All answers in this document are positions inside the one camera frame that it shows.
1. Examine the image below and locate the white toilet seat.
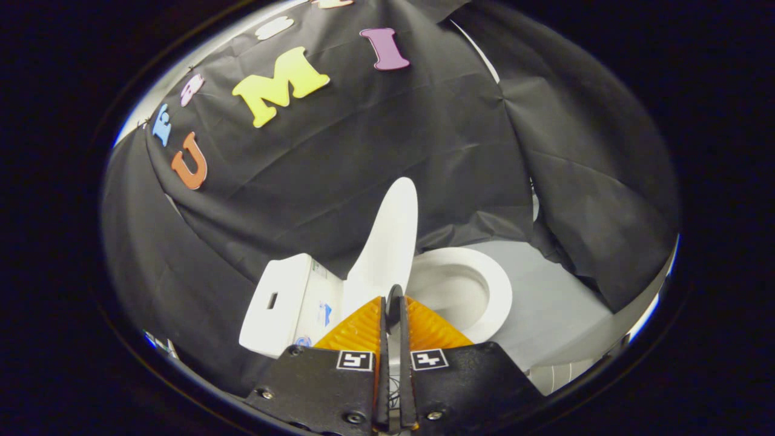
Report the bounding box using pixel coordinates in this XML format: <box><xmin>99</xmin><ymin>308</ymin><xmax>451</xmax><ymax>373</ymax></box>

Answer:
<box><xmin>407</xmin><ymin>247</ymin><xmax>513</xmax><ymax>345</ymax></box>

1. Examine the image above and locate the white toilet tank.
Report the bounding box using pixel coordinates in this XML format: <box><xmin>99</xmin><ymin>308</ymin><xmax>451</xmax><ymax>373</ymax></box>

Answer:
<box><xmin>239</xmin><ymin>253</ymin><xmax>346</xmax><ymax>358</ymax></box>

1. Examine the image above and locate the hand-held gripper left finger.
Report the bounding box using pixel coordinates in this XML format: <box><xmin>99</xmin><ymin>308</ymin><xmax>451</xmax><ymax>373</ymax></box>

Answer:
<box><xmin>245</xmin><ymin>297</ymin><xmax>389</xmax><ymax>434</ymax></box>

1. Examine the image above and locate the white toilet bowl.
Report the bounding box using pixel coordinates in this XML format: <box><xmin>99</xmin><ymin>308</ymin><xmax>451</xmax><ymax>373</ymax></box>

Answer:
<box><xmin>412</xmin><ymin>263</ymin><xmax>491</xmax><ymax>334</ymax></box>

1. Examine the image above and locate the black backdrop cloth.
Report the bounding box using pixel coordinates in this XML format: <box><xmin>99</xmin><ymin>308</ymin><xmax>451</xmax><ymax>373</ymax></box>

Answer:
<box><xmin>100</xmin><ymin>0</ymin><xmax>682</xmax><ymax>397</ymax></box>

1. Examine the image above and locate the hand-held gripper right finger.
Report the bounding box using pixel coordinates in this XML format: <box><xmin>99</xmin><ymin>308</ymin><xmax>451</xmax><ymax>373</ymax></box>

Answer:
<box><xmin>400</xmin><ymin>296</ymin><xmax>543</xmax><ymax>432</ymax></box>

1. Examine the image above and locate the grey lid lifting handle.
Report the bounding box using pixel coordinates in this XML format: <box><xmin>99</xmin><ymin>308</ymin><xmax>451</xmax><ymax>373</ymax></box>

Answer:
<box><xmin>386</xmin><ymin>284</ymin><xmax>404</xmax><ymax>331</ymax></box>

